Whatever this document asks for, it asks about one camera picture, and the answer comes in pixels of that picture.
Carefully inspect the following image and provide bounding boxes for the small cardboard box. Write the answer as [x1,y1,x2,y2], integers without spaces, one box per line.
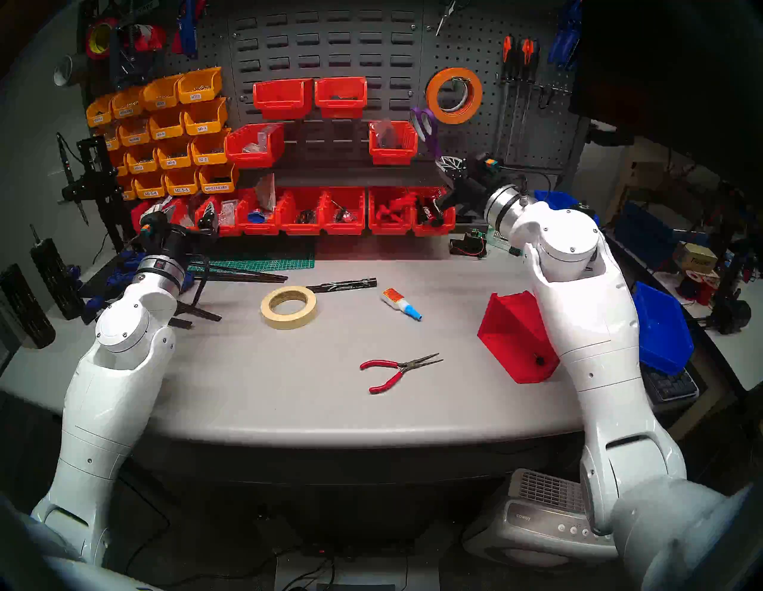
[674,241,719,275]

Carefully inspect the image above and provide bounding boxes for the orange black handled file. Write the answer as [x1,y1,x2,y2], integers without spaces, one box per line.
[505,37,531,163]
[516,39,541,158]
[492,35,517,163]

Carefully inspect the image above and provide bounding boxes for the black tape roll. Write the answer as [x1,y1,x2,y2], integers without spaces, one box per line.
[438,77,477,117]

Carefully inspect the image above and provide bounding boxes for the beige masking tape roll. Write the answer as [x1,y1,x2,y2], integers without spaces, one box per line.
[260,286,317,330]

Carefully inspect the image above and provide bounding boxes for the red handled needle-nose pliers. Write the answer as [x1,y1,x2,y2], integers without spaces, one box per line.
[359,353,445,395]

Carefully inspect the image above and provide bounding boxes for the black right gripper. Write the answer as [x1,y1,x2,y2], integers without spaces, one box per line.
[435,155,494,215]

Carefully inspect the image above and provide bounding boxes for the glue bottle with blue cap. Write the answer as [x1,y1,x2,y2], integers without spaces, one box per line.
[381,288,423,321]

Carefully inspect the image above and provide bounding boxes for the red white tape roll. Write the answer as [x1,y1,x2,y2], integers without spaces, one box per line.
[134,24,168,53]

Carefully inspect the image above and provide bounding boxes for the red wire spool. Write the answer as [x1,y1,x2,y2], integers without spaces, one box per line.
[677,269,720,306]

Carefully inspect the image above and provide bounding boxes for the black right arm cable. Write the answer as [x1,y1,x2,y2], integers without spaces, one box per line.
[498,167,552,206]

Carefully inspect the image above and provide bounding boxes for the black battery holder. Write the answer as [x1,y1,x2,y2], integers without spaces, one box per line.
[448,229,488,259]

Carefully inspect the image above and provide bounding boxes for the black computer monitor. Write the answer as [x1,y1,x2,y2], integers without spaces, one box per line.
[569,0,763,197]

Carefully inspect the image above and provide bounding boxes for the white Coway air purifier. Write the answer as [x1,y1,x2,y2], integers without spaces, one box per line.
[462,469,618,570]

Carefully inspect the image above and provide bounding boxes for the dark blue storage bin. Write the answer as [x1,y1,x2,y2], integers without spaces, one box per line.
[614,200,677,270]

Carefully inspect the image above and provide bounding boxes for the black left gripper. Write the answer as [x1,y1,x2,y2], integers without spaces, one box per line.
[146,200,218,254]

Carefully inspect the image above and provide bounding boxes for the grey pegboard back panel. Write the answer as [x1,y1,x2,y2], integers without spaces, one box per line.
[80,0,591,179]

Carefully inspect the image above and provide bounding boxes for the orange tape roll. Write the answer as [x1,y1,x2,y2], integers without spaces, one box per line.
[426,67,483,125]

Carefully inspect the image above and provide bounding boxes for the black marker pen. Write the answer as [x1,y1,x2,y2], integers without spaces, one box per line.
[307,277,377,294]

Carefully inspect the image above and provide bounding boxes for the black bar clamp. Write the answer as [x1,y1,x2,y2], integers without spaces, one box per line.
[110,9,165,90]

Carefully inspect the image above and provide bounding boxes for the green cutting mat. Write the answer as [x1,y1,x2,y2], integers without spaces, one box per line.
[191,235,317,273]

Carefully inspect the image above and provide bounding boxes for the small silver scissors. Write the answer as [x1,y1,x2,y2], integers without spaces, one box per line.
[435,0,472,38]

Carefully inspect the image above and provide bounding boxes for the Kimtech tissue box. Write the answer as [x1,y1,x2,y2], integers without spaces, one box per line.
[486,225,525,257]

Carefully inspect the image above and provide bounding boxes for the red plastic storage bin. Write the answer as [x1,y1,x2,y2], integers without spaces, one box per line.
[322,186,367,235]
[200,189,242,237]
[160,195,200,234]
[315,76,368,119]
[225,123,286,169]
[253,79,314,120]
[477,291,561,384]
[368,186,415,235]
[278,188,328,235]
[131,200,157,236]
[235,188,286,235]
[411,186,457,237]
[369,120,419,166]

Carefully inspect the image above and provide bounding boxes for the grey duct tape roll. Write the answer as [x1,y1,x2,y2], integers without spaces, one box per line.
[54,52,90,88]

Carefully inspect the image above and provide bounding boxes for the white side table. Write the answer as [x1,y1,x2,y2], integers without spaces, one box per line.
[620,229,763,394]

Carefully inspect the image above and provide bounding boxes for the purple handled scissors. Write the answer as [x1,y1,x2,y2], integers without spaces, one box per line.
[409,106,446,163]

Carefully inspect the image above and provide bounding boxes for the black metal fixture stand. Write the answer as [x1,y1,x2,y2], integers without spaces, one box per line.
[57,132,144,254]

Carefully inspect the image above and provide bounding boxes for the red yellow tape roll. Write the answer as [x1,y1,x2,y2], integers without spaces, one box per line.
[85,17,120,60]

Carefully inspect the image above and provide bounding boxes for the pile of blue clamps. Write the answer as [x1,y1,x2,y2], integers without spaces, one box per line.
[86,249,197,329]

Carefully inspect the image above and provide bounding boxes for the black desktop device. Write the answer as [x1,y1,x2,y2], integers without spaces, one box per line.
[709,253,763,337]

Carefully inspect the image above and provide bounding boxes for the black tripod rods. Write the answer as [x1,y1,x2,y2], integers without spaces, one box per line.
[170,262,289,329]

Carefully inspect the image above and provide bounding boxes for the black computer keyboard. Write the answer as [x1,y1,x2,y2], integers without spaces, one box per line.
[643,365,699,404]

